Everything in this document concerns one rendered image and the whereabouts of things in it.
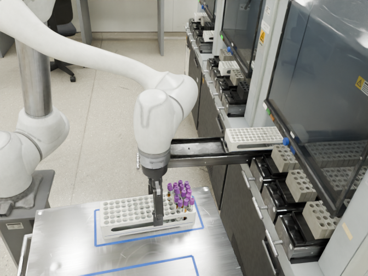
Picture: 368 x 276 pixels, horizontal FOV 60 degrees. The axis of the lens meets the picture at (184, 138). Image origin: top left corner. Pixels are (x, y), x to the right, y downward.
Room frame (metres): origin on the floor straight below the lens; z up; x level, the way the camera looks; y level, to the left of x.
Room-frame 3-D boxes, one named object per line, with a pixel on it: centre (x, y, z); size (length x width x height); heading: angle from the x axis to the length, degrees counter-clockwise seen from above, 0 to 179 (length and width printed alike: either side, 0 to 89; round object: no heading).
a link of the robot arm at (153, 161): (0.68, 0.08, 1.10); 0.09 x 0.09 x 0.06
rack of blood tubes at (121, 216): (0.67, 0.10, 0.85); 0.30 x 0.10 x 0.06; 105
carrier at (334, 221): (0.68, -0.48, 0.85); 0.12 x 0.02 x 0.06; 9
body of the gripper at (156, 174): (0.68, 0.08, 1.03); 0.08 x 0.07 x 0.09; 15
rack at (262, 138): (1.12, -0.33, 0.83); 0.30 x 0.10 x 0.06; 100
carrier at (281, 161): (0.98, -0.39, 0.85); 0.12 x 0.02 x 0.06; 10
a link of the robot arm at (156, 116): (0.69, 0.08, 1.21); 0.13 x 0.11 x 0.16; 160
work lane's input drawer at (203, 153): (1.09, -0.16, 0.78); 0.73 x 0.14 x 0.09; 100
